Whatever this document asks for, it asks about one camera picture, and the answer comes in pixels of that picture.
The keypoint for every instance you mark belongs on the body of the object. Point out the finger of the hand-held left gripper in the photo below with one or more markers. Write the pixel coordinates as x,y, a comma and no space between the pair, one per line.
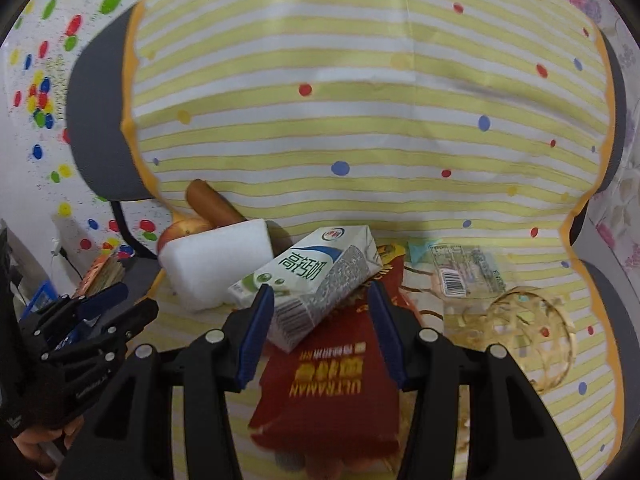
105,297
140,312

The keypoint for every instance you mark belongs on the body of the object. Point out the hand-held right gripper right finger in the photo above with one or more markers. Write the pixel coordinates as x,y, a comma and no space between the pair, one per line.
385,330

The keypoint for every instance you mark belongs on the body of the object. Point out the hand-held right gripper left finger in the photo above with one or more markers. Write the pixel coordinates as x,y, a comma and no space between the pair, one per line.
257,330

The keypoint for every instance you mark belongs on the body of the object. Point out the white foam block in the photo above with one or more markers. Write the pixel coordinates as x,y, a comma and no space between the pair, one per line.
215,265

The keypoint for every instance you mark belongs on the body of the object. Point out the red snack packet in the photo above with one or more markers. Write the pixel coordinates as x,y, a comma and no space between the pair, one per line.
330,385

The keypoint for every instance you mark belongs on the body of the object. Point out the white and green milk carton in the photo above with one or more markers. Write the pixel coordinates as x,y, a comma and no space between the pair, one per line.
320,270

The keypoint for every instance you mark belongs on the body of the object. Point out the brown sausage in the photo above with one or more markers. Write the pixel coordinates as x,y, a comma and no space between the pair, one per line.
210,205

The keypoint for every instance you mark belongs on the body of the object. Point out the woven bamboo basket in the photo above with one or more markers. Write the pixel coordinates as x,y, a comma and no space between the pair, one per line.
525,340

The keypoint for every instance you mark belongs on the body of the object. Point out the person's left hand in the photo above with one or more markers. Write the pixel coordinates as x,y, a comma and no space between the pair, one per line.
30,450

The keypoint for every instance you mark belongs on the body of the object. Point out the stack of books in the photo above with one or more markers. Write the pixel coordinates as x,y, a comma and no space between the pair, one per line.
100,275

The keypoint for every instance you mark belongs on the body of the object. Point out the blue box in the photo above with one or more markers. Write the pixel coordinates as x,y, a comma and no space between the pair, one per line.
40,300

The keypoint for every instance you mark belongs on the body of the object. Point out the red apple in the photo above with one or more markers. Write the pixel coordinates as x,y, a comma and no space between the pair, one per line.
175,232

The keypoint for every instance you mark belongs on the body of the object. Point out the clear plastic wrapper with barcode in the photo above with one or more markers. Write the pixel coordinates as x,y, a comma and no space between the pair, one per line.
460,270

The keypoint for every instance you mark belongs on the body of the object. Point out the grey office chair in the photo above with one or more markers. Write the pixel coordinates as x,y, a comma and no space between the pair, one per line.
100,150

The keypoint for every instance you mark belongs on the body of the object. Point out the yellow striped dotted cloth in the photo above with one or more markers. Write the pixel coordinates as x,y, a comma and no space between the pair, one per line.
350,125

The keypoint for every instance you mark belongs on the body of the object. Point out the polka dot plastic sheet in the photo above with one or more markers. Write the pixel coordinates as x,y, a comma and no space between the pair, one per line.
50,60

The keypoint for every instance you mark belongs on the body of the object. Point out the floral patterned sheet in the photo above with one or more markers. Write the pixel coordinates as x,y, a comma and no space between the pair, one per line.
620,220

